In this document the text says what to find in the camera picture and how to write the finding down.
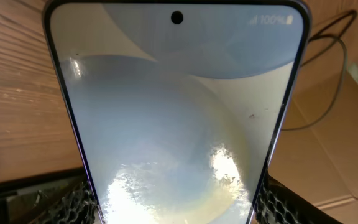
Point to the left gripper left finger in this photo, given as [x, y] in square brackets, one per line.
[78, 206]

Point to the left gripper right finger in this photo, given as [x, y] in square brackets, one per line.
[277, 204]

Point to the blue Galaxy smartphone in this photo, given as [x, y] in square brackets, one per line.
[176, 106]

